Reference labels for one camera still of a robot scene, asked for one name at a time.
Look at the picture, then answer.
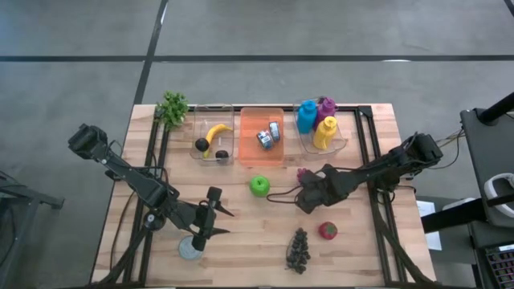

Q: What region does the black aluminium frame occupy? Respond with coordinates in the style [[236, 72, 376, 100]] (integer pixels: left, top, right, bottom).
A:
[[96, 104, 439, 288]]

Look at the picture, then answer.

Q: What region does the backlit keyboard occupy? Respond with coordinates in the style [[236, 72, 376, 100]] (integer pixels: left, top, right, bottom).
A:
[[484, 243, 514, 289]]

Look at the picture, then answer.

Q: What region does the white paper sheet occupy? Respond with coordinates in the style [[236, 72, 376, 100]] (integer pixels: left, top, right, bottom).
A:
[[416, 199, 443, 252]]

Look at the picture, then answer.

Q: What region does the grey metal cart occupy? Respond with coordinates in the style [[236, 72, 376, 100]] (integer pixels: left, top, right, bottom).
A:
[[0, 172, 65, 289]]

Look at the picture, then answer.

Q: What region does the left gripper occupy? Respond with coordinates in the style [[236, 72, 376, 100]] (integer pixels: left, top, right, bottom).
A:
[[180, 186, 235, 252]]

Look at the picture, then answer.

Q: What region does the green apple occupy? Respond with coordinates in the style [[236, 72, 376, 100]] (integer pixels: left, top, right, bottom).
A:
[[249, 175, 271, 198]]

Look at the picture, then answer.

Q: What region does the red strawberry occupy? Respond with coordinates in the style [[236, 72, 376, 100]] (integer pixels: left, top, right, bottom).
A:
[[318, 221, 339, 241]]

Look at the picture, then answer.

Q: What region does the tin can blue label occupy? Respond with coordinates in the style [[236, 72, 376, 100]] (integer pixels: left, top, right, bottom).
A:
[[256, 129, 275, 151], [268, 120, 282, 143]]

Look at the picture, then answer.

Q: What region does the blue plastic bottle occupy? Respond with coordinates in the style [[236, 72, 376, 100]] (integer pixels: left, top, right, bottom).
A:
[[296, 100, 318, 135]]

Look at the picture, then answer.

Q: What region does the black grape bunch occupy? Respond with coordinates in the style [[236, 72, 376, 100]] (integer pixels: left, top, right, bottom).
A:
[[285, 227, 312, 275]]

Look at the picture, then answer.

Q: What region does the clear plastic bin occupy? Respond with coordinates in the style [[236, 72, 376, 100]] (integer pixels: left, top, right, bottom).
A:
[[190, 103, 236, 164], [292, 96, 349, 157]]

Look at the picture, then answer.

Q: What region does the black round knob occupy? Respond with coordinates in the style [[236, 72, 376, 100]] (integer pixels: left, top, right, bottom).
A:
[[143, 210, 182, 240]]

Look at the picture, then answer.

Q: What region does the black desk bar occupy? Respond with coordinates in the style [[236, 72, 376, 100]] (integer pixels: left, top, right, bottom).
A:
[[420, 192, 514, 234]]

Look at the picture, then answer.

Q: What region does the orange plastic bin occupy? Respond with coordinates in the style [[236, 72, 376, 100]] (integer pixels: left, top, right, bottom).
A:
[[238, 106, 286, 168]]

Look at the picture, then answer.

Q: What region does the green artificial plant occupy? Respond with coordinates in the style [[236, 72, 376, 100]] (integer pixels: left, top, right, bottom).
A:
[[155, 91, 190, 130]]

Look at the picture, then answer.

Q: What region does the white headset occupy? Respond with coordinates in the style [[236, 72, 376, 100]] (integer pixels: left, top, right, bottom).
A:
[[483, 172, 514, 220]]

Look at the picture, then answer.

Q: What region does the brown cable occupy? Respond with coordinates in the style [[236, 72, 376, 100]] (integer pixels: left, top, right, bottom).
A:
[[110, 188, 137, 274]]

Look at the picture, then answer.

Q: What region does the grey desk surface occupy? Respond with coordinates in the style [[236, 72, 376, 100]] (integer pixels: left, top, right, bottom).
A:
[[459, 107, 514, 230]]

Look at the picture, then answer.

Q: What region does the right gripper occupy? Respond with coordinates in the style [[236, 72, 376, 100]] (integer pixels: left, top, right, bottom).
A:
[[295, 166, 350, 214]]

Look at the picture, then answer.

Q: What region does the yellow plastic bottle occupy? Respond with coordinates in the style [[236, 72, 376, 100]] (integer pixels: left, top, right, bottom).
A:
[[312, 116, 338, 151]]

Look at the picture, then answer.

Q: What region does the yellow banana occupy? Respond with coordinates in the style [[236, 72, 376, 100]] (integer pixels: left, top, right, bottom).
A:
[[202, 123, 234, 158]]

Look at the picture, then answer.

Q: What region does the bundle of wires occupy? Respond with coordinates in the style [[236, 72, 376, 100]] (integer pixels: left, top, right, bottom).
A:
[[435, 130, 467, 148]]

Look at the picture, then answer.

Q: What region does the purple plastic bottle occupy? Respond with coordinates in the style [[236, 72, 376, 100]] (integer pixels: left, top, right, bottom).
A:
[[315, 96, 337, 129]]

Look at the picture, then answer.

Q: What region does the black pole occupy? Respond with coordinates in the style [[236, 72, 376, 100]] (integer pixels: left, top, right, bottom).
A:
[[477, 92, 514, 125]]

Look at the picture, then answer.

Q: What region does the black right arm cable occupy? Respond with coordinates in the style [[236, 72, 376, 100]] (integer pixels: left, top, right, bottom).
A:
[[266, 190, 306, 205]]

